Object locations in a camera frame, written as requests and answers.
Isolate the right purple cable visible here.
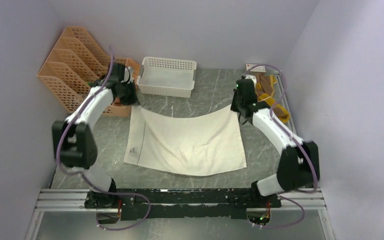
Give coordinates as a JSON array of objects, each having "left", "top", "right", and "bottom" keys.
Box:
[{"left": 241, "top": 63, "right": 319, "bottom": 229}]

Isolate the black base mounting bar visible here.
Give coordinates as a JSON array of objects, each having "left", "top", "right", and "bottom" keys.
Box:
[{"left": 83, "top": 188, "right": 281, "bottom": 221}]

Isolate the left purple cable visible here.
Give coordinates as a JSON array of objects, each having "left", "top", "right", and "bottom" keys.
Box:
[{"left": 54, "top": 45, "right": 152, "bottom": 232}]

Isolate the orange plastic file organizer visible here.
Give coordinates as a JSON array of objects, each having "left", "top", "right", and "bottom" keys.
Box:
[{"left": 36, "top": 25, "right": 142, "bottom": 119}]

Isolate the brown yellow towel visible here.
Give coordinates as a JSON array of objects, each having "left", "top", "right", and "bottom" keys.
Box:
[{"left": 254, "top": 73, "right": 290, "bottom": 124}]

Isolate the white plastic basket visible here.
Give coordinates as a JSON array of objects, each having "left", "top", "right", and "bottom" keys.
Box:
[{"left": 137, "top": 56, "right": 197, "bottom": 98}]

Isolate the aluminium frame rail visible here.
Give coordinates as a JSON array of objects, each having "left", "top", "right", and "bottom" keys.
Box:
[{"left": 24, "top": 69, "right": 335, "bottom": 240}]

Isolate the cream white towel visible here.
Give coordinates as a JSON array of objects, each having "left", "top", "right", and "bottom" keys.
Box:
[{"left": 123, "top": 106, "right": 247, "bottom": 177}]

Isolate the purple cable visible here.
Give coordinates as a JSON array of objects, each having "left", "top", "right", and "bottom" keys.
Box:
[
  {"left": 241, "top": 63, "right": 319, "bottom": 229},
  {"left": 54, "top": 45, "right": 152, "bottom": 232}
]

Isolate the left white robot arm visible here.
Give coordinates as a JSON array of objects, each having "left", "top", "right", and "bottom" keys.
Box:
[{"left": 51, "top": 63, "right": 138, "bottom": 208}]

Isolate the small white red box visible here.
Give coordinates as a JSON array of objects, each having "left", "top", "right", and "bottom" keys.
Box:
[{"left": 245, "top": 63, "right": 267, "bottom": 73}]

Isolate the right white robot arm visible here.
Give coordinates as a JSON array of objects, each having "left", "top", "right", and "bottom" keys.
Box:
[{"left": 230, "top": 75, "right": 320, "bottom": 207}]

